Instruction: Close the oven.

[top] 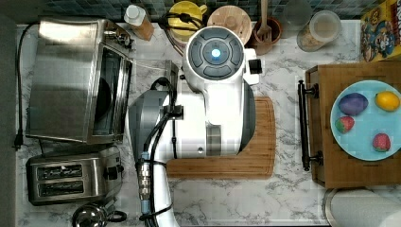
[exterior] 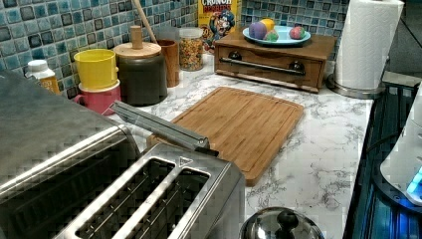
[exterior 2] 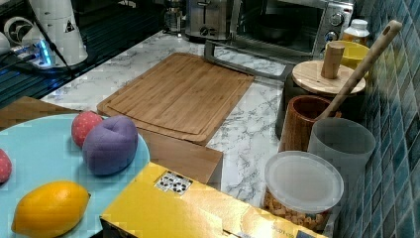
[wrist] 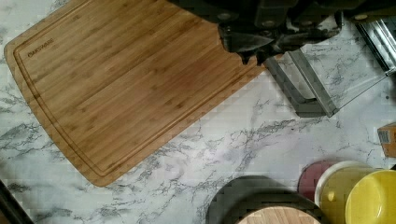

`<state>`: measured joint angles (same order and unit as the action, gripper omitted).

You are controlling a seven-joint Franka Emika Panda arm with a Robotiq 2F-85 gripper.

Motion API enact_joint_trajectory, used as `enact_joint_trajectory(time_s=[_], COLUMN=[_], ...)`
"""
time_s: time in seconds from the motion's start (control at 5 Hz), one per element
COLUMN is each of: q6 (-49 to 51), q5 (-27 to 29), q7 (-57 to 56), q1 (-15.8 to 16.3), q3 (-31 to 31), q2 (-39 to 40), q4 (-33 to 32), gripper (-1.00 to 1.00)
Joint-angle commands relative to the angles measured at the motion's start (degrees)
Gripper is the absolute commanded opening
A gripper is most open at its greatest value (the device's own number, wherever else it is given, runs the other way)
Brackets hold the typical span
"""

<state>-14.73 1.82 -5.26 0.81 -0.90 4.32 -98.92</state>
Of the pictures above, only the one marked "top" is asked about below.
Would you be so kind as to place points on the glass oven door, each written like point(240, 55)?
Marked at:
point(145, 72)

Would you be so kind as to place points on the stainless steel two-slot toaster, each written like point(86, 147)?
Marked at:
point(74, 175)

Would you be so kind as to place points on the white-capped spice bottle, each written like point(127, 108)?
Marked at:
point(139, 22)

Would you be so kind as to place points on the empty clear glass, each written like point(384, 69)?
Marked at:
point(296, 15)

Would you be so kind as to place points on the red toy strawberry left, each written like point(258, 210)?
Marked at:
point(344, 124)

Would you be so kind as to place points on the clear jar with grains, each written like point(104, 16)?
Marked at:
point(323, 28)

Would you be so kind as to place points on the red toy strawberry right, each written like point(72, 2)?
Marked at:
point(381, 142)

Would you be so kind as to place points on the steel kettle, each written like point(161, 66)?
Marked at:
point(97, 214)

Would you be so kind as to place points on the stainless steel toaster oven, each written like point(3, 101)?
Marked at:
point(81, 82)

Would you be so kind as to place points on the yellow toy lemon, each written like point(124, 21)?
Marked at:
point(387, 101)

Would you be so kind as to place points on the brown utensil holder cup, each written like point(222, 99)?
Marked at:
point(263, 46)

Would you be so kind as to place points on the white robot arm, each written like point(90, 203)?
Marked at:
point(215, 116)

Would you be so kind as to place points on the canister with wooden lid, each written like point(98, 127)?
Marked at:
point(233, 18)

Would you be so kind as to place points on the light blue plate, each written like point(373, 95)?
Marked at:
point(358, 142)

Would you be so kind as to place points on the yellow cereal box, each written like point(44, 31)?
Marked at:
point(381, 32)

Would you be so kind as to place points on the wooden drawer box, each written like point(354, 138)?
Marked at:
point(340, 170)

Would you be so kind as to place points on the red toy strawberry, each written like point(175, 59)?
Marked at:
point(381, 142)
point(344, 124)

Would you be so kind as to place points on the purple toy eggplant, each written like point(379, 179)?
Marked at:
point(353, 104)

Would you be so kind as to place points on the bamboo cutting board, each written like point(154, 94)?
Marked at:
point(256, 161)

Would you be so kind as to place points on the yellow mug stack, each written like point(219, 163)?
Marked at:
point(184, 19)

